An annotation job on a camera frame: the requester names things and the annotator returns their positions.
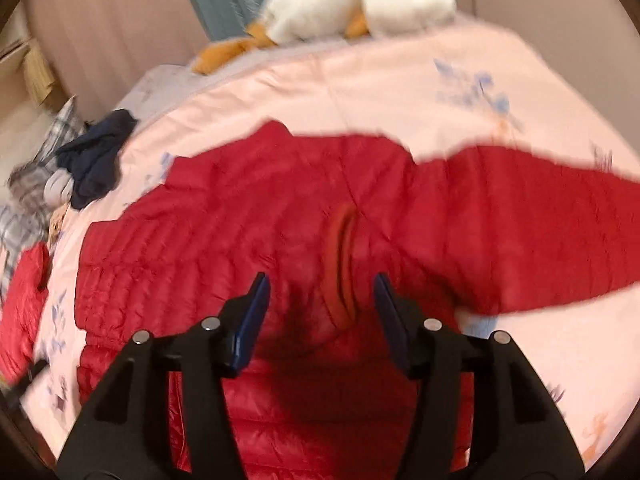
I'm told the red down puffer jacket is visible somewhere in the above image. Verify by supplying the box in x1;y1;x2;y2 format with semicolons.
75;122;639;479

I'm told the pink deer print duvet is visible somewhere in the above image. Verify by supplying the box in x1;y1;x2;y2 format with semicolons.
24;18;639;466

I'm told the grey plaid pillow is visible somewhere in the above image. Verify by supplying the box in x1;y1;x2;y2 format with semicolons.
1;96;85;302

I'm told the light grey folded garment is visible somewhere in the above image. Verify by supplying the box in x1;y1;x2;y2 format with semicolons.
43;168;74;209

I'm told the peach crumpled cloth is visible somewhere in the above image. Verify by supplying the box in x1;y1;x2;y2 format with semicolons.
47;203;70;252

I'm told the white goose plush toy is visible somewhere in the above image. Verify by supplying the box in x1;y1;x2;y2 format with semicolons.
192;0;457;75

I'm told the dark navy crumpled garment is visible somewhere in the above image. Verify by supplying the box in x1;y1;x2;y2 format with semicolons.
55;108;138;210

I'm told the beige pink curtain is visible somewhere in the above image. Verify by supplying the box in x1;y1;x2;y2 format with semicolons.
26;0;471;119

